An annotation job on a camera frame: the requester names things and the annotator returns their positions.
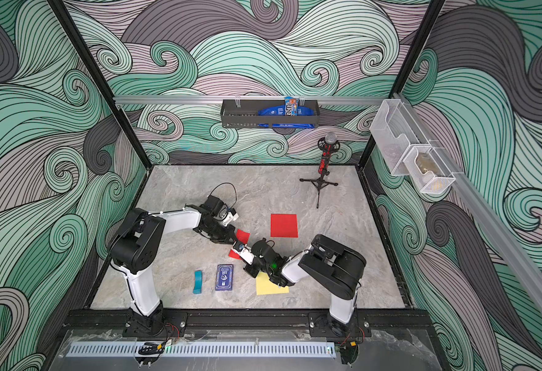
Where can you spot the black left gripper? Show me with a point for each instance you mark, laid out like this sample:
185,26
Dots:
230,232

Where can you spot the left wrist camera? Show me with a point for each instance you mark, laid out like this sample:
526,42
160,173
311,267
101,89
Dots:
228,216

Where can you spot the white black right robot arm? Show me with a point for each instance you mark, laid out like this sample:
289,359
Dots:
336,267

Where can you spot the clear plastic wall bin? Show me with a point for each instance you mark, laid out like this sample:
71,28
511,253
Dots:
395,130

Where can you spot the black front base frame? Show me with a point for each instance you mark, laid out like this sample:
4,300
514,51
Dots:
316,322

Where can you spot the white slotted cable duct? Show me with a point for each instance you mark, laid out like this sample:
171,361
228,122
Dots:
205,349

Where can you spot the aluminium rail right wall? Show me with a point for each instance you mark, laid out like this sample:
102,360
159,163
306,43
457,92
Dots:
491,222

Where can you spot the red square paper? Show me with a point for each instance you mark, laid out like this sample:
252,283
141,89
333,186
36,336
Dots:
238,247
284,226

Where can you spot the black corner frame post right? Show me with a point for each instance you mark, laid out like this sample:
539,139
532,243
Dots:
413,22

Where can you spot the aluminium rail wall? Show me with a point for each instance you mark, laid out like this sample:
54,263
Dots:
218,99
491,222

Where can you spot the yellow square paper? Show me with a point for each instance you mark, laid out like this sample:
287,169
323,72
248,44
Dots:
265,287

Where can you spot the aluminium rail back wall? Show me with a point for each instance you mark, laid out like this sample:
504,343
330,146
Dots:
218,99

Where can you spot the red black microphone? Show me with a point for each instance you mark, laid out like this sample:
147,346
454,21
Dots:
329,145

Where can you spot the blue card box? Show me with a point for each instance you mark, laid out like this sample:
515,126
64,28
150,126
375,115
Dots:
224,278

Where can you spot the black microphone tripod stand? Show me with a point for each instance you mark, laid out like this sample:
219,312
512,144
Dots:
320,183

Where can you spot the black corner frame post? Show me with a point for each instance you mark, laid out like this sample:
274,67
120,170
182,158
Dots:
76,39
413,22

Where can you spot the teal small block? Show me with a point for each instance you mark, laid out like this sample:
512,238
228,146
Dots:
198,282

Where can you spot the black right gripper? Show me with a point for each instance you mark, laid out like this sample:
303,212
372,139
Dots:
254,269

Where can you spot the black corner frame post left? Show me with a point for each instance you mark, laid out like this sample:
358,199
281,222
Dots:
76,39

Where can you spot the small clear plastic bin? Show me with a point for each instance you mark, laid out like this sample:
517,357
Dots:
428,173

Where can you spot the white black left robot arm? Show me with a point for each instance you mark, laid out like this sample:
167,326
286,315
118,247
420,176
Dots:
137,242

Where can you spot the black wall shelf basket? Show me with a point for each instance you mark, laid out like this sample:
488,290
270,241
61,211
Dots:
245,114

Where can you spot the blue snack packet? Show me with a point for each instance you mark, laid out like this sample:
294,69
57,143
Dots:
289,115

